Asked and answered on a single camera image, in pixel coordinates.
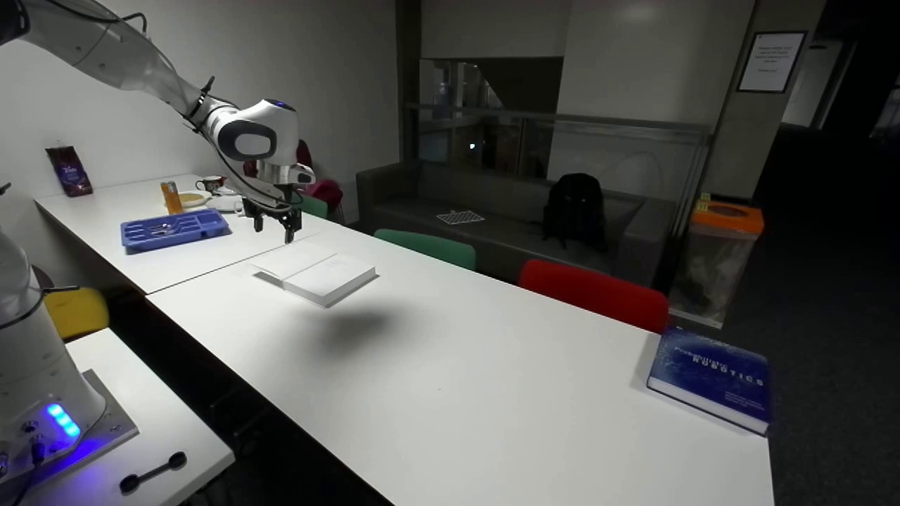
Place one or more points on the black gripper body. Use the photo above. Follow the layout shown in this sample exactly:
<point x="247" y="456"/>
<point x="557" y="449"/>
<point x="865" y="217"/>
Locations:
<point x="275" y="199"/>

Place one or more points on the white box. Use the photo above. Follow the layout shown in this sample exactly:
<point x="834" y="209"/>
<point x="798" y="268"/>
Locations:
<point x="324" y="279"/>

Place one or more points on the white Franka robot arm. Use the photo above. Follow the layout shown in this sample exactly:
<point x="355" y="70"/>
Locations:
<point x="121" y="58"/>

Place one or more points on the blue hardcover book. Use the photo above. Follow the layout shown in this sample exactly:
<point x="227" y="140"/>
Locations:
<point x="712" y="380"/>

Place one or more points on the green chair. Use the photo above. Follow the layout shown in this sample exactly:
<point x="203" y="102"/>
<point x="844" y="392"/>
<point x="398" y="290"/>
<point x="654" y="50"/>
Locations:
<point x="313" y="206"/>
<point x="431" y="245"/>

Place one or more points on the dark red office chair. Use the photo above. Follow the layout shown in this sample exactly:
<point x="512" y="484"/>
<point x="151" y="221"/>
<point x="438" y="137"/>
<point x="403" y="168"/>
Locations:
<point x="324" y="192"/>

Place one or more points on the shallow tan bowl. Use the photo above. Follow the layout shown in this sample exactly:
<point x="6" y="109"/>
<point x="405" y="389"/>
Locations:
<point x="195" y="200"/>

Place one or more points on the blue cutlery tray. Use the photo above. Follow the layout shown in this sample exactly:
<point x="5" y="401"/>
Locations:
<point x="172" y="231"/>

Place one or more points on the white sheet on sofa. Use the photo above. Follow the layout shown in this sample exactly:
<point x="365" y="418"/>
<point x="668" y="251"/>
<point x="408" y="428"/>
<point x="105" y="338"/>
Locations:
<point x="459" y="217"/>

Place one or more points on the phone on stand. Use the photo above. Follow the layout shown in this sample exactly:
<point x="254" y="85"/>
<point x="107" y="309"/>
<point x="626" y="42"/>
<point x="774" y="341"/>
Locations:
<point x="71" y="169"/>

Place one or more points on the dark grey sofa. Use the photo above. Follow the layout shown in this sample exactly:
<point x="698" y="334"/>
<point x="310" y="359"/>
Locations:
<point x="507" y="200"/>

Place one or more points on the black dumbbell-shaped tool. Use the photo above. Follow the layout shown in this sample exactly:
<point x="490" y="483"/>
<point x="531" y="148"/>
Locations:
<point x="151" y="474"/>

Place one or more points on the bin with orange lid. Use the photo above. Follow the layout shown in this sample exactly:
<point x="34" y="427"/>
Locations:
<point x="718" y="254"/>

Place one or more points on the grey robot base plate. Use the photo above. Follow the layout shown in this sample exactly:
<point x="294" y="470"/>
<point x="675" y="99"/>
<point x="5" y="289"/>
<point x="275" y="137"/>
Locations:
<point x="86" y="439"/>

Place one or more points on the framed wall notice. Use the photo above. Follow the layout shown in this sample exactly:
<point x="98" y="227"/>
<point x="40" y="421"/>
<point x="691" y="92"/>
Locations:
<point x="771" y="61"/>

